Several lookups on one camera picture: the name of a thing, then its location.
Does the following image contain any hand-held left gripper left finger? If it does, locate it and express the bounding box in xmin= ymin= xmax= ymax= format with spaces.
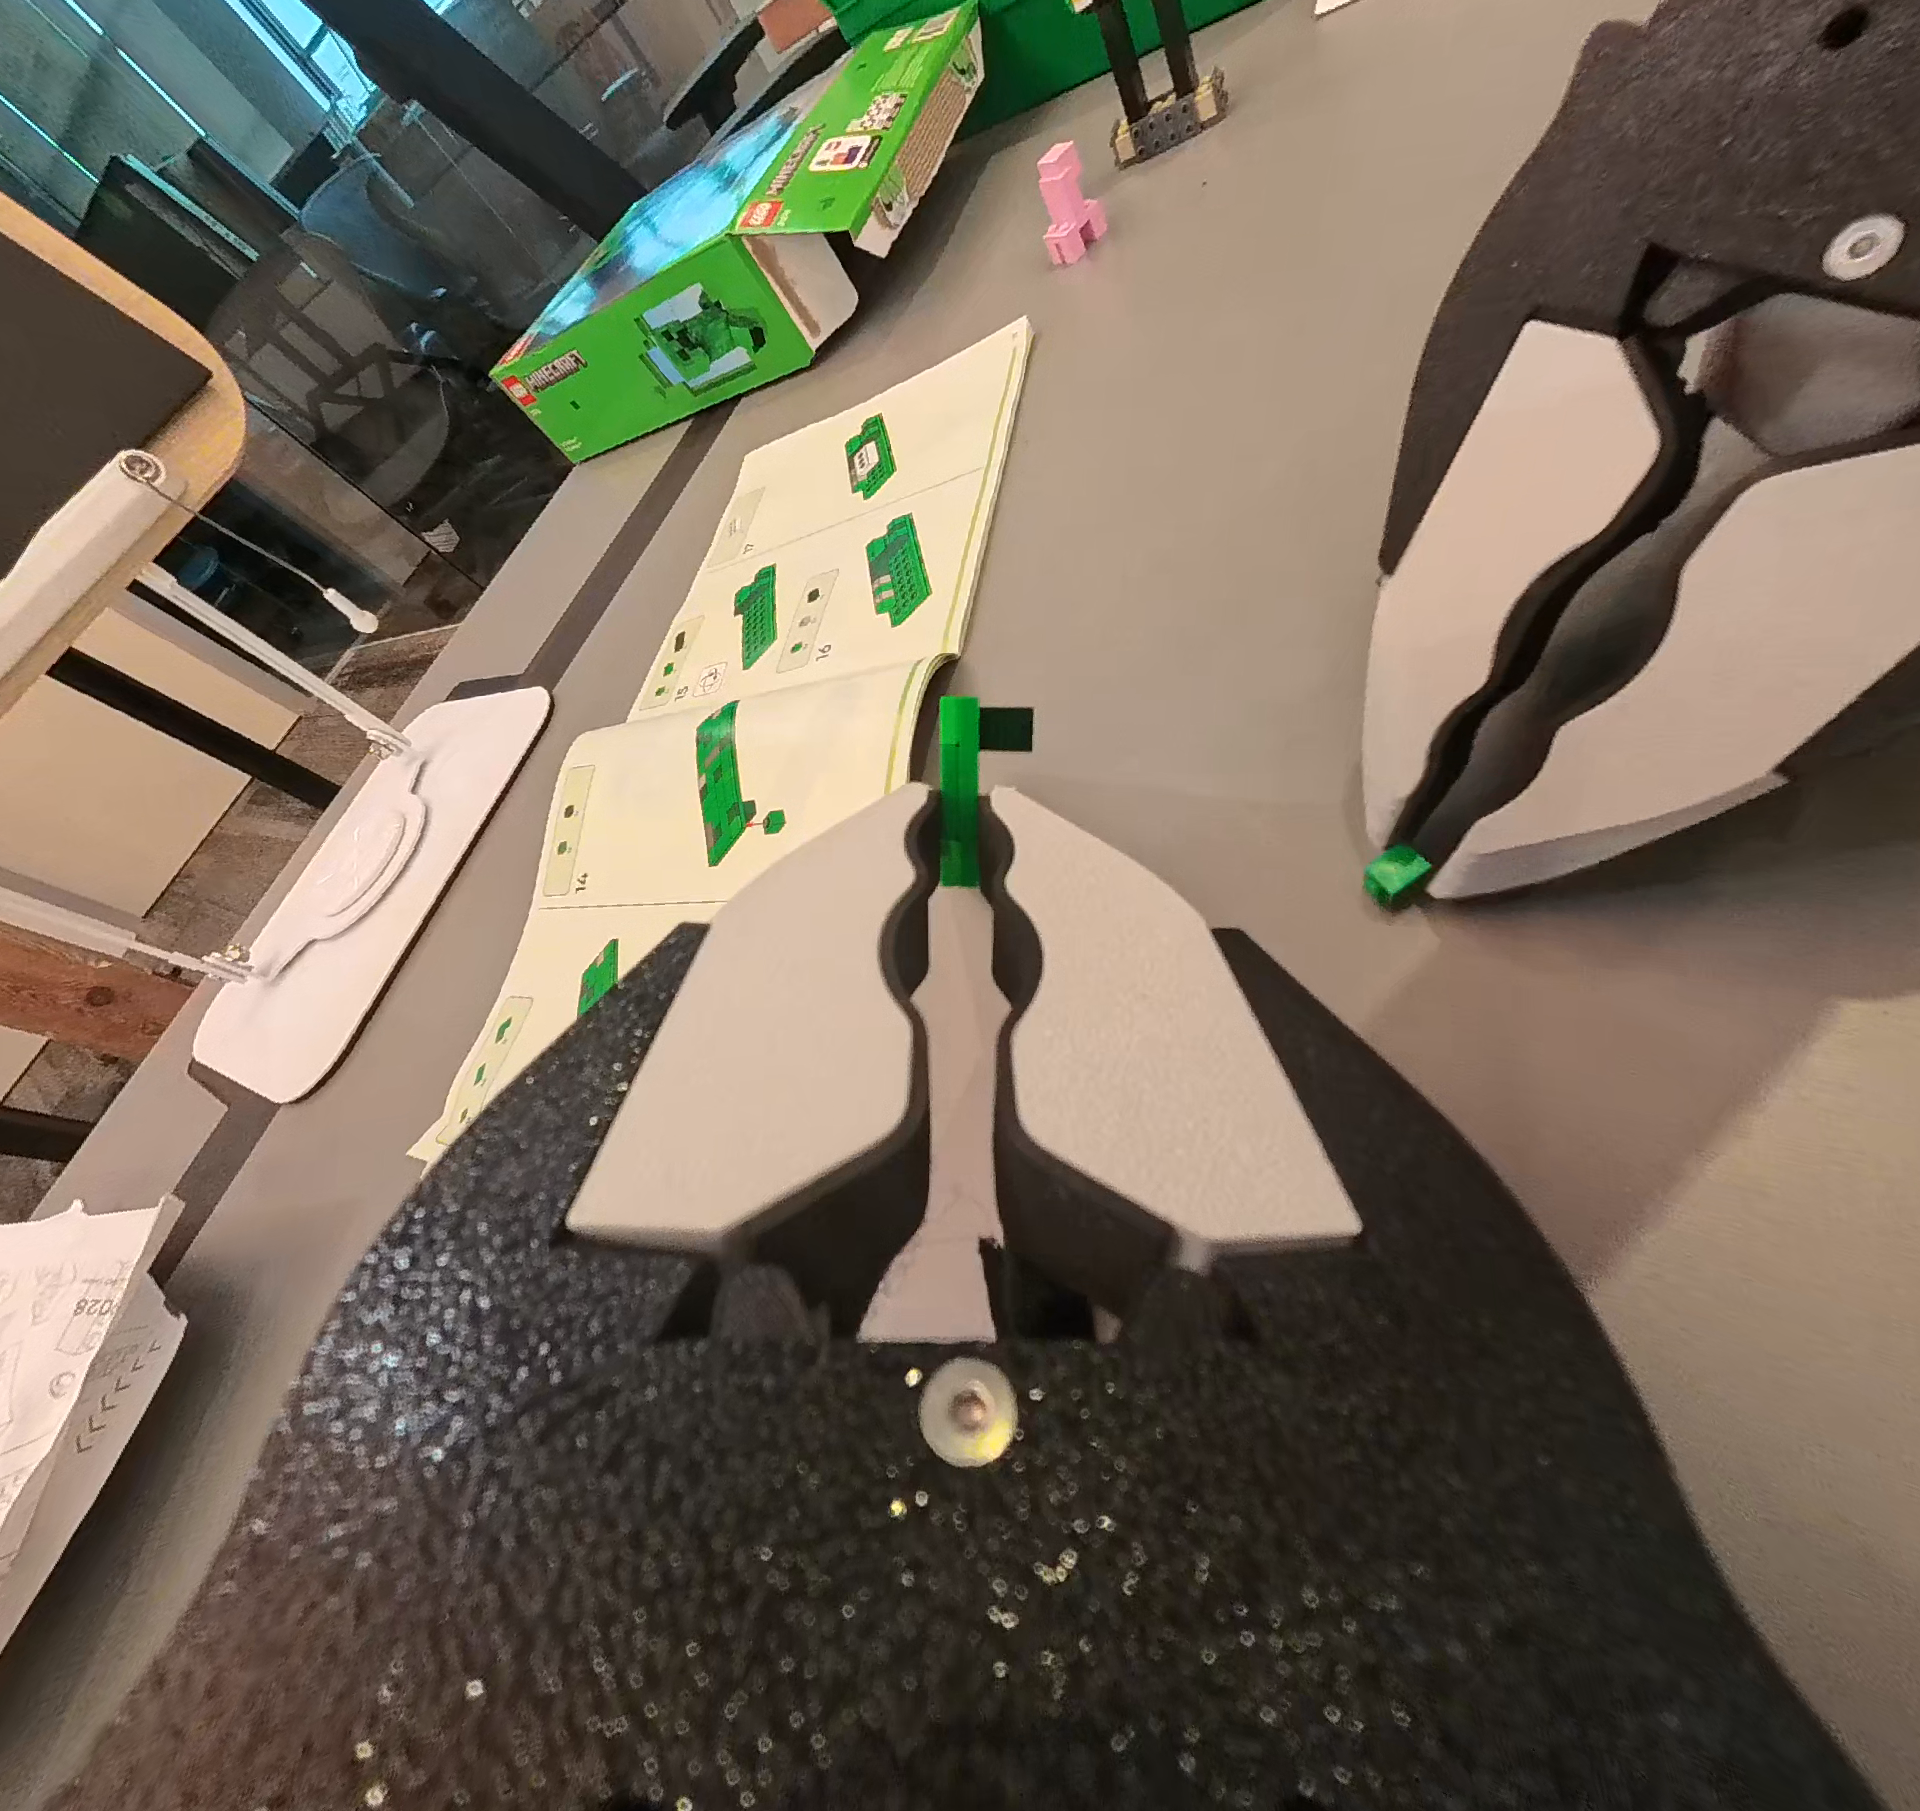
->
xmin=567 ymin=786 xmax=936 ymax=1259

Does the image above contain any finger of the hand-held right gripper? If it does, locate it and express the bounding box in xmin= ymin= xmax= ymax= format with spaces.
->
xmin=1429 ymin=446 xmax=1920 ymax=904
xmin=1359 ymin=318 xmax=1689 ymax=860

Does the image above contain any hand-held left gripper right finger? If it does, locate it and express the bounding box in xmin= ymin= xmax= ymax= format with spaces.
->
xmin=990 ymin=789 xmax=1365 ymax=1265

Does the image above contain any green brick plate assembly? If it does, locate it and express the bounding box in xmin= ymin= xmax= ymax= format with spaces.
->
xmin=938 ymin=699 xmax=992 ymax=891

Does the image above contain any grey desk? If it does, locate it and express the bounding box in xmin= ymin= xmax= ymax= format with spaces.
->
xmin=0 ymin=0 xmax=1920 ymax=1811

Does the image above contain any black board on white stand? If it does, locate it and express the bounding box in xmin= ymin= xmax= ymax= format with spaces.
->
xmin=0 ymin=193 xmax=554 ymax=1107

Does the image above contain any pink brick pig figure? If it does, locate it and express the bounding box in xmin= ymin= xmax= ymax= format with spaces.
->
xmin=1038 ymin=145 xmax=1113 ymax=267

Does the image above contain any open building instruction booklet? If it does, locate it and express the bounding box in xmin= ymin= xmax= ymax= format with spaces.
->
xmin=407 ymin=316 xmax=1038 ymax=1169

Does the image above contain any black brick tower model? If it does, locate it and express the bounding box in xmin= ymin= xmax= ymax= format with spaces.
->
xmin=1056 ymin=0 xmax=1229 ymax=169

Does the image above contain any crumpled white paper bag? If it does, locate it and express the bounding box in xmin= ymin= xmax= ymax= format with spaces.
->
xmin=0 ymin=1195 xmax=191 ymax=1655

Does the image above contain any green toy set box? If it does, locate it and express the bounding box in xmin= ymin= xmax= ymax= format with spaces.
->
xmin=491 ymin=0 xmax=988 ymax=465

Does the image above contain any black office chair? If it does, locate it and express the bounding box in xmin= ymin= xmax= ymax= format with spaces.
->
xmin=277 ymin=0 xmax=768 ymax=239

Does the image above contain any wooden post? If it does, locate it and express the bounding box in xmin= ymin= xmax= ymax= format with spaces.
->
xmin=0 ymin=929 xmax=200 ymax=1051

